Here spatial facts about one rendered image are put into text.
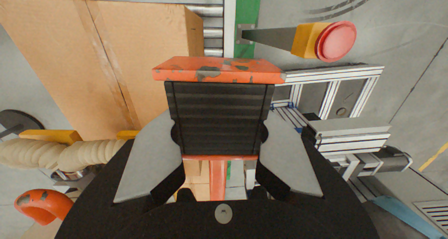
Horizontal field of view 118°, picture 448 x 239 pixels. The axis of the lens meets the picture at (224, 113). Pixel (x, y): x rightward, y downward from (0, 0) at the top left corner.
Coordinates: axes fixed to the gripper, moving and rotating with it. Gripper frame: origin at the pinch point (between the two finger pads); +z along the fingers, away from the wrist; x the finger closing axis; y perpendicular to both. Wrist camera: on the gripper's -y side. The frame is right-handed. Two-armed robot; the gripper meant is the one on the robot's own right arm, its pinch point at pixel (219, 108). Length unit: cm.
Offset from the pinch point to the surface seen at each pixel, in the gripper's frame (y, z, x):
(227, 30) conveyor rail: -8, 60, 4
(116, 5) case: -10.7, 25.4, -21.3
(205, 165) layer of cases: 93, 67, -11
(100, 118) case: 17.7, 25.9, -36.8
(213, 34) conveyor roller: -6, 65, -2
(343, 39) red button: -5.9, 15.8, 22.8
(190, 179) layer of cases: 114, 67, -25
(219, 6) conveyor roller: -17, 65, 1
